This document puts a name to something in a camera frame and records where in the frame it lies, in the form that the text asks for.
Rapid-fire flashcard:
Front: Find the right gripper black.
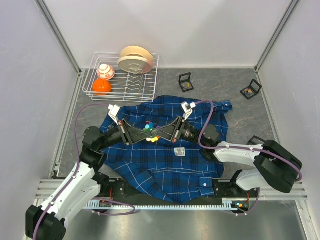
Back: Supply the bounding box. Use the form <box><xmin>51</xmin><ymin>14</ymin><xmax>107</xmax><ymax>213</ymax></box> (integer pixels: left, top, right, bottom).
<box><xmin>151</xmin><ymin>116</ymin><xmax>205</xmax><ymax>147</ymax></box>

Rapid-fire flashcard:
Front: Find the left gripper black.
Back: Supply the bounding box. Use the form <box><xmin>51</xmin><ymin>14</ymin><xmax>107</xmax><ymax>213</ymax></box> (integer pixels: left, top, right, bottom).
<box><xmin>98</xmin><ymin>118</ymin><xmax>152</xmax><ymax>150</ymax></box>

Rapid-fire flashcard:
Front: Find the blue plaid shirt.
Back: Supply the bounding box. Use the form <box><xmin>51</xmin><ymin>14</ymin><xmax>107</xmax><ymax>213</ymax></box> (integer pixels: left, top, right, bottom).
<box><xmin>104</xmin><ymin>95</ymin><xmax>224</xmax><ymax>204</ymax></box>

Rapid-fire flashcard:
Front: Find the round orange picture brooch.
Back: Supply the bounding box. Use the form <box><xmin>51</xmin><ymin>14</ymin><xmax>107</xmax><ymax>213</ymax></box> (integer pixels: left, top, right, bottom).
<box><xmin>183</xmin><ymin>82</ymin><xmax>190</xmax><ymax>88</ymax></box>

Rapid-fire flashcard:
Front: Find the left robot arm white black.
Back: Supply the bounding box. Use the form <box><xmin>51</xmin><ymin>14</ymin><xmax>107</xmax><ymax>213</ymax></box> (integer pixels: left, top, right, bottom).
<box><xmin>25</xmin><ymin>120</ymin><xmax>152</xmax><ymax>240</ymax></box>

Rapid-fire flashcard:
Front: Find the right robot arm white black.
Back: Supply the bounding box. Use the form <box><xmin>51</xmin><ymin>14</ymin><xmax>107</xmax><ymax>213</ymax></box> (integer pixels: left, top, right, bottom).
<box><xmin>152</xmin><ymin>116</ymin><xmax>303</xmax><ymax>197</ymax></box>

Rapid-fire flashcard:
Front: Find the white shirt label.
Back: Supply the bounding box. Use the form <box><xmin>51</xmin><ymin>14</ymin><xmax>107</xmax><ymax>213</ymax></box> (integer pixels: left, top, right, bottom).
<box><xmin>174</xmin><ymin>147</ymin><xmax>186</xmax><ymax>157</ymax></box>

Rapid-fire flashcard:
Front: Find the black display box centre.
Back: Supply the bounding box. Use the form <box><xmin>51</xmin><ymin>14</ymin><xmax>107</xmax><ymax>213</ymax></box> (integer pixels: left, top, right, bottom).
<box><xmin>178</xmin><ymin>72</ymin><xmax>194</xmax><ymax>93</ymax></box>

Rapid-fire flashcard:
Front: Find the black display box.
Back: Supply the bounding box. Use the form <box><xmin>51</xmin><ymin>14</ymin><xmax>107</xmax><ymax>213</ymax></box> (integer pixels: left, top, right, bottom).
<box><xmin>247</xmin><ymin>135</ymin><xmax>266</xmax><ymax>145</ymax></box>
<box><xmin>240</xmin><ymin>79</ymin><xmax>263</xmax><ymax>100</ymax></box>
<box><xmin>178</xmin><ymin>72</ymin><xmax>194</xmax><ymax>93</ymax></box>

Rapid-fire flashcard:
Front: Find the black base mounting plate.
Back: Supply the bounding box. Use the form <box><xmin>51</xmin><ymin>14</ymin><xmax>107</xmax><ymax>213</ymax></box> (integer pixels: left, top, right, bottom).
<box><xmin>94</xmin><ymin>177</ymin><xmax>260</xmax><ymax>206</ymax></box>

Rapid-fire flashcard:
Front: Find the white orange patterned bowl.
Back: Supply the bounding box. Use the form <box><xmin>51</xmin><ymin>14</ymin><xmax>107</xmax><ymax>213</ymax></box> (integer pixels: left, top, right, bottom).
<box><xmin>97</xmin><ymin>63</ymin><xmax>116</xmax><ymax>81</ymax></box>

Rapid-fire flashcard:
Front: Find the beige plate front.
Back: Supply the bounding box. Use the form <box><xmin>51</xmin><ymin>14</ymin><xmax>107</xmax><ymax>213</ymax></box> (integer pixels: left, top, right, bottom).
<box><xmin>117</xmin><ymin>56</ymin><xmax>153</xmax><ymax>75</ymax></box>

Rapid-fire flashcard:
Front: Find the beige plate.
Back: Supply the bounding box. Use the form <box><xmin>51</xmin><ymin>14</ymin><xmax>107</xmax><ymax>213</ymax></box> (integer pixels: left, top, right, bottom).
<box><xmin>119</xmin><ymin>45</ymin><xmax>154</xmax><ymax>62</ymax></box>
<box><xmin>117</xmin><ymin>56</ymin><xmax>153</xmax><ymax>75</ymax></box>

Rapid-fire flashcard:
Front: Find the black display box near right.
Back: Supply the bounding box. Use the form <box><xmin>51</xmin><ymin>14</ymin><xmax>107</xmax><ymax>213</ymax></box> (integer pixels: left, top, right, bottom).
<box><xmin>247</xmin><ymin>135</ymin><xmax>266</xmax><ymax>145</ymax></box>

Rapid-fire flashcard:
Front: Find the beige plate rear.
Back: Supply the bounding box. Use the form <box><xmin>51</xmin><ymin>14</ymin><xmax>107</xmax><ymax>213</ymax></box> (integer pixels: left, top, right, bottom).
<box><xmin>119</xmin><ymin>45</ymin><xmax>154</xmax><ymax>62</ymax></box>

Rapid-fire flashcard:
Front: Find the black display box far right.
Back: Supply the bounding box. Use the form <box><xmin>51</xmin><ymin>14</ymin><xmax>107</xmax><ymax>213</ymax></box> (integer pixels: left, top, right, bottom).
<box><xmin>240</xmin><ymin>79</ymin><xmax>263</xmax><ymax>100</ymax></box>

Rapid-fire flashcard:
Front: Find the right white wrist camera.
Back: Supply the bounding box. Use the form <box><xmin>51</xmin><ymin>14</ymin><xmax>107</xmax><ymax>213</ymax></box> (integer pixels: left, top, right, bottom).
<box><xmin>180</xmin><ymin>101</ymin><xmax>196</xmax><ymax>120</ymax></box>

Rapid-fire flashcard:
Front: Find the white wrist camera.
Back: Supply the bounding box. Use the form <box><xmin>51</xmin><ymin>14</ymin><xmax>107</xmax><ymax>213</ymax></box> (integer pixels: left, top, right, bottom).
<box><xmin>180</xmin><ymin>101</ymin><xmax>196</xmax><ymax>120</ymax></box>
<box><xmin>108</xmin><ymin>104</ymin><xmax>121</xmax><ymax>125</ymax></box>

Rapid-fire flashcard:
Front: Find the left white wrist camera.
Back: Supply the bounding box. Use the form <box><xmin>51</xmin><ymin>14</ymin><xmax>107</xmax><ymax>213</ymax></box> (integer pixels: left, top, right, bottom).
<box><xmin>108</xmin><ymin>104</ymin><xmax>121</xmax><ymax>125</ymax></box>

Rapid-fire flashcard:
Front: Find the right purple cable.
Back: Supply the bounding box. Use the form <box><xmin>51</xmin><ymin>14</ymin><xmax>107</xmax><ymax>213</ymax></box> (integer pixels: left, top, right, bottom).
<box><xmin>189</xmin><ymin>99</ymin><xmax>304</xmax><ymax>217</ymax></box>

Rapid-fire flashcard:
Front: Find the purple cable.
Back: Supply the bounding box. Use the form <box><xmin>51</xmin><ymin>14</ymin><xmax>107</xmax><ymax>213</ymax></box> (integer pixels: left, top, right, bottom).
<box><xmin>32</xmin><ymin>102</ymin><xmax>137</xmax><ymax>240</ymax></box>
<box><xmin>189</xmin><ymin>99</ymin><xmax>304</xmax><ymax>217</ymax></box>

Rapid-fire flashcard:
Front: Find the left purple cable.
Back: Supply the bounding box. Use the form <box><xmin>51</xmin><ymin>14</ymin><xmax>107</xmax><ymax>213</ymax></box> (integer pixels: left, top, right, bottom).
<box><xmin>32</xmin><ymin>102</ymin><xmax>137</xmax><ymax>240</ymax></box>

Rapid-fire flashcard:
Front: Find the white wire dish rack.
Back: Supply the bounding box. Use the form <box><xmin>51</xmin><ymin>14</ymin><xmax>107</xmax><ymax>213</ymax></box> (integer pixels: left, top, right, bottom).
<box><xmin>82</xmin><ymin>52</ymin><xmax>160</xmax><ymax>103</ymax></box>

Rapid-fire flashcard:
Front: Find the grey slotted cable duct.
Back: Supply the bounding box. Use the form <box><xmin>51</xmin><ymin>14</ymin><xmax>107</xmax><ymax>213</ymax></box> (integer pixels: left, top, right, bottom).
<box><xmin>83</xmin><ymin>197</ymin><xmax>246</xmax><ymax>211</ymax></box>

